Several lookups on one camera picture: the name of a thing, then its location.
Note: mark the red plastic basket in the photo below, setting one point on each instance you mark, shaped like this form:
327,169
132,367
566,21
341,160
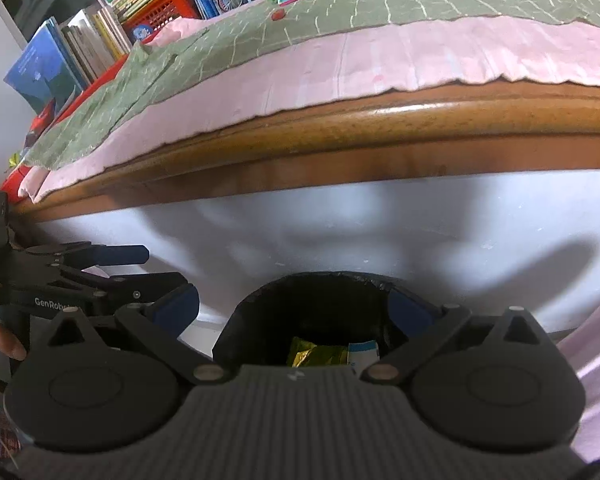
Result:
156,14

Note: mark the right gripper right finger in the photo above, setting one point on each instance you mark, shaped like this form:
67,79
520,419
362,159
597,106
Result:
427,328

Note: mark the black trash bin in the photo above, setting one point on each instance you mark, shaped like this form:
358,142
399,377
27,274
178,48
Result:
332,308

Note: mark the wooden table edge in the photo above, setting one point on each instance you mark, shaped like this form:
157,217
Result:
453,130

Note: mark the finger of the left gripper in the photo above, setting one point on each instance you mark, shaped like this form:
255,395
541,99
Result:
142,288
104,255

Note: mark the gold wrapper in bin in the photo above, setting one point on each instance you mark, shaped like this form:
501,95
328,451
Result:
307,354

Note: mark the pink bed sheet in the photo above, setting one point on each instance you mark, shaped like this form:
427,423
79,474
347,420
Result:
351,65

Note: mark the row of leaning books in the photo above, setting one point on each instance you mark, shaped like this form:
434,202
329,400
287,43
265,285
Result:
95,39

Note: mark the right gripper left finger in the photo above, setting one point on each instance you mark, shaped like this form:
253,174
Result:
154,329

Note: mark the blue picture book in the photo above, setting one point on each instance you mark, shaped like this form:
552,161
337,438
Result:
46,71

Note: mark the white blue wrapper in bin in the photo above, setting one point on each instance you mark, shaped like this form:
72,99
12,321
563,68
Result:
362,355

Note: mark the red wrapper left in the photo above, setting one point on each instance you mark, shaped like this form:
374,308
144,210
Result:
278,15

